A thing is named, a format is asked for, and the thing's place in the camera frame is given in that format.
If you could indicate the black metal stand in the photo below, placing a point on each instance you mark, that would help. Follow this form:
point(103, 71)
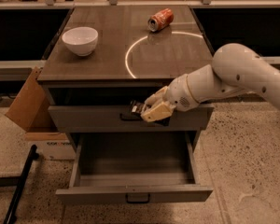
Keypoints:
point(19, 182)

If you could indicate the orange soda can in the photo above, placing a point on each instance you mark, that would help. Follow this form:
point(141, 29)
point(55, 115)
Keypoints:
point(160, 20)

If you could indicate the white ceramic bowl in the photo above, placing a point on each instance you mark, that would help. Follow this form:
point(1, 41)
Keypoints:
point(81, 41)

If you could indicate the grey open bottom drawer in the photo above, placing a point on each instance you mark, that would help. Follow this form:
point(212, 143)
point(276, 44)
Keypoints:
point(134, 168)

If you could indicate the grey drawer cabinet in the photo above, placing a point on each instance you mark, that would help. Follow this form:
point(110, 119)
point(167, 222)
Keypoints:
point(129, 62)

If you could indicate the grey middle drawer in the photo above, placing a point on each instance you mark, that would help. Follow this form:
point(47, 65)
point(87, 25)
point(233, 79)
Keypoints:
point(116, 119)

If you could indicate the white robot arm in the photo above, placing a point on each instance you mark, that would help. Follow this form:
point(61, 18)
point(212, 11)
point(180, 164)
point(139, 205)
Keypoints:
point(235, 69)

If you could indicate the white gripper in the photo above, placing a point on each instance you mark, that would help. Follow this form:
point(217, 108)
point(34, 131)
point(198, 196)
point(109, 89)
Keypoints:
point(178, 93)

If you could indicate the brown cardboard box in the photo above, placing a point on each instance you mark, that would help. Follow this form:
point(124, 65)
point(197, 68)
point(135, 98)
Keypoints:
point(29, 111)

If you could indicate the dark chocolate bar wrapper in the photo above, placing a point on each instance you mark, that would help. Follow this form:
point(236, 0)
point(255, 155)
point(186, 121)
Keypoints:
point(137, 108)

